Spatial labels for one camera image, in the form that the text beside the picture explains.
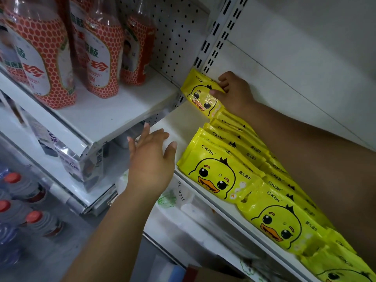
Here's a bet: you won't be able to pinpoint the person's right hand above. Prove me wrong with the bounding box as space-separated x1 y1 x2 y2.
210 71 257 118

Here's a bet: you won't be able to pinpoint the person's left hand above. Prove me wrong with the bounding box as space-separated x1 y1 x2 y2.
126 122 178 197

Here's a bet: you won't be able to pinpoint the yellow duck packet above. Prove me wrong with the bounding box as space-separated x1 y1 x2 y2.
181 67 225 118

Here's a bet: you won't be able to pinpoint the white metal shelf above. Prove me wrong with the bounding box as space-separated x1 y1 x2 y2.
114 0 376 282

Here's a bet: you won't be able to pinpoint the brown cardboard box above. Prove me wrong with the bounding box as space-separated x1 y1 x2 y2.
185 264 248 282

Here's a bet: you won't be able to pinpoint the person's left forearm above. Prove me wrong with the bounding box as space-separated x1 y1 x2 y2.
61 185 162 282

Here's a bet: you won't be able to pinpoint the person's right forearm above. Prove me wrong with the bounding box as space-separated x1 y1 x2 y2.
238 101 376 271

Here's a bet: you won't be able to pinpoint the white pegboard shelf unit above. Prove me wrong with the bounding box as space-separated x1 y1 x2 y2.
0 0 248 218

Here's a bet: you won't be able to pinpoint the white blue plastic bag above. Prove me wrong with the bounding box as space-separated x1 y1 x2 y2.
150 255 189 282

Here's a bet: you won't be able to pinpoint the green white tissue pack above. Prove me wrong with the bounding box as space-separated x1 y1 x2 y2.
144 173 265 274

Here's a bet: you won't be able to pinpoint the MIQI boxes with fruit print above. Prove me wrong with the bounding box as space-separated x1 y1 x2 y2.
18 111 107 192

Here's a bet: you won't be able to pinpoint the pack of red-capped bottles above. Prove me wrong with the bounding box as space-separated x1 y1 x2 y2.
0 167 65 268

